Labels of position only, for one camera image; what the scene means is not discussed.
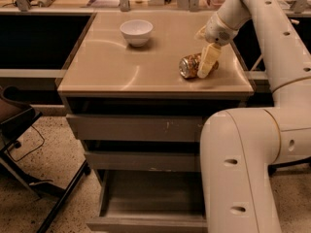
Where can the middle grey drawer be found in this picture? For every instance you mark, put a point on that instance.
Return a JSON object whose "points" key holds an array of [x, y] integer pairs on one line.
{"points": [[143, 156]]}

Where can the beige drawer cabinet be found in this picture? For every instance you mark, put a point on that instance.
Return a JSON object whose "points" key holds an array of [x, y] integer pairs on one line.
{"points": [[107, 66]]}

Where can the black office chair base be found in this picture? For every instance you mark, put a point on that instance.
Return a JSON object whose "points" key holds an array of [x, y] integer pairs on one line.
{"points": [[274, 167]]}

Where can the bottom grey drawer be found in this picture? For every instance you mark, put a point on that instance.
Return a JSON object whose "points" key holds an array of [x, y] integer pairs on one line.
{"points": [[150, 202]]}

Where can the white ceramic bowl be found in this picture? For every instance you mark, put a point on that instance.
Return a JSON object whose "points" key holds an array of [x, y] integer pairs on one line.
{"points": [[136, 32]]}

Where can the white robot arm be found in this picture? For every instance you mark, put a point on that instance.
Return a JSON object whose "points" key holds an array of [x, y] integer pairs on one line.
{"points": [[238, 145]]}

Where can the top grey drawer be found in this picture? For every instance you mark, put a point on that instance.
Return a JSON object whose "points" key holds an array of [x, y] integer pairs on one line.
{"points": [[143, 120]]}

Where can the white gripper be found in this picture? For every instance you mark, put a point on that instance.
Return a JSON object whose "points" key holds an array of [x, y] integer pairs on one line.
{"points": [[216, 31]]}

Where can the grey drawer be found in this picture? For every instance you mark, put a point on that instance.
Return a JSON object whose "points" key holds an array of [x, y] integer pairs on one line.
{"points": [[150, 202], [143, 156], [143, 120]]}

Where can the dark chair on left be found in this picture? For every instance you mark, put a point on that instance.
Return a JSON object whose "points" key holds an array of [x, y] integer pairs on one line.
{"points": [[16, 117]]}

